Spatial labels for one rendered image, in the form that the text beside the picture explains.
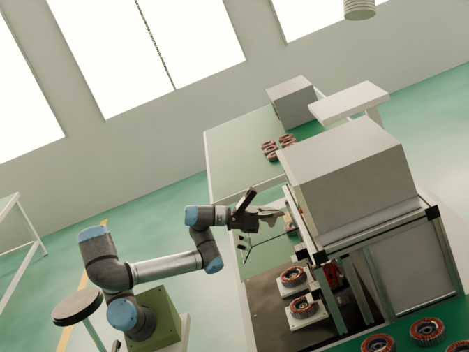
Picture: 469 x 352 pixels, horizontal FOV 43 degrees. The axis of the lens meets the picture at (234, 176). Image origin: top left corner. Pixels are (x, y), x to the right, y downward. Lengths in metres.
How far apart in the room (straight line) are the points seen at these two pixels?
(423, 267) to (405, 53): 5.20
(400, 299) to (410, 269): 0.12
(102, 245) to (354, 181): 0.89
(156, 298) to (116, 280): 0.60
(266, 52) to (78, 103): 2.17
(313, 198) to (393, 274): 0.38
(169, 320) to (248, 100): 4.56
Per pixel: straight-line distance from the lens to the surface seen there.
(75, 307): 3.90
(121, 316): 2.46
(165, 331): 2.62
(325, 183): 2.06
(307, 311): 2.32
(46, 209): 7.42
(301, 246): 2.52
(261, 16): 6.78
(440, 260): 2.18
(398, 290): 2.19
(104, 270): 2.08
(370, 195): 2.11
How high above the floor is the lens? 2.08
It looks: 19 degrees down
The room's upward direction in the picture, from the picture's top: 23 degrees counter-clockwise
